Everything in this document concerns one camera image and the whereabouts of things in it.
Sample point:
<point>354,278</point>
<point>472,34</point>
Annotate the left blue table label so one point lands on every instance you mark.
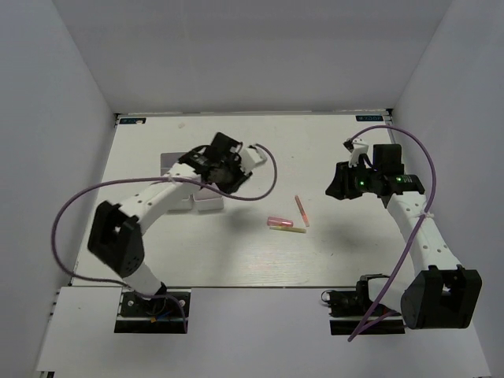
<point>132,120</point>

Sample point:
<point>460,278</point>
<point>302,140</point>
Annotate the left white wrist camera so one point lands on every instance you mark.
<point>251,158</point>

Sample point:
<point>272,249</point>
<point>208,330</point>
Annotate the pink correction tape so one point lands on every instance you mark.
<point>279,222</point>

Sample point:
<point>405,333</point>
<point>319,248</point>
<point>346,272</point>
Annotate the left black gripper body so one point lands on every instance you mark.
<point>232,173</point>

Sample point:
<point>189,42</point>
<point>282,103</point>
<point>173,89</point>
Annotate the left white organizer bin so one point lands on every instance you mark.
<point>167,160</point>

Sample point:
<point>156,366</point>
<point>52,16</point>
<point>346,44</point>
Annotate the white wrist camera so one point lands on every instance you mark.
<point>357,147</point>
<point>251,158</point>

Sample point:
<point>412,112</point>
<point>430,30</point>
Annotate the right blue table label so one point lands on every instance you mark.
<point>369,118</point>

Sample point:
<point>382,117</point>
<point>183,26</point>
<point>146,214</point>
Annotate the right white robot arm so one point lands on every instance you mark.
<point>443,294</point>

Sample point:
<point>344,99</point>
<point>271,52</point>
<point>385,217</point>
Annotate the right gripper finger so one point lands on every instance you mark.
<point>344,173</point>
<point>341,191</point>

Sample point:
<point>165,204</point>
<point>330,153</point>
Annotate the blue table label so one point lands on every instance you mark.
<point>132,120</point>
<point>369,118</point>

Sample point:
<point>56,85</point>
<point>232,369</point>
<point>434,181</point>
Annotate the yellow flat stick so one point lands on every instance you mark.
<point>288,229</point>

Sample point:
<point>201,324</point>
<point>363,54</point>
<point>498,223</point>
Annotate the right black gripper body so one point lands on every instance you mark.
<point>364,179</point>

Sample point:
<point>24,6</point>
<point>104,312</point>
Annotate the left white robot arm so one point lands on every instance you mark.
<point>116,237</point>

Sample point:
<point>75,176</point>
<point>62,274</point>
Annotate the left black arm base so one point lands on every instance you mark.
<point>136,315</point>

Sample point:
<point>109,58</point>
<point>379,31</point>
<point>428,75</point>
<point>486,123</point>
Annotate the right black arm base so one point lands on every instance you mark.
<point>348,306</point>

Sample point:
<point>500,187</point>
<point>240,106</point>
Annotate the right white organizer bin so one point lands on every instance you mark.
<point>206,200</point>

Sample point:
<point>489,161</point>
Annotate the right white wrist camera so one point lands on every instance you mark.
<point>357,147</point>

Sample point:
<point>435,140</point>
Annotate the orange pink pencil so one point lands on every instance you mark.
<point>302,211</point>

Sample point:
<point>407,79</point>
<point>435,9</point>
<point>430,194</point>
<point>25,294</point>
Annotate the white organizer bin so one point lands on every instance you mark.
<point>206,200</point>
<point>167,160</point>

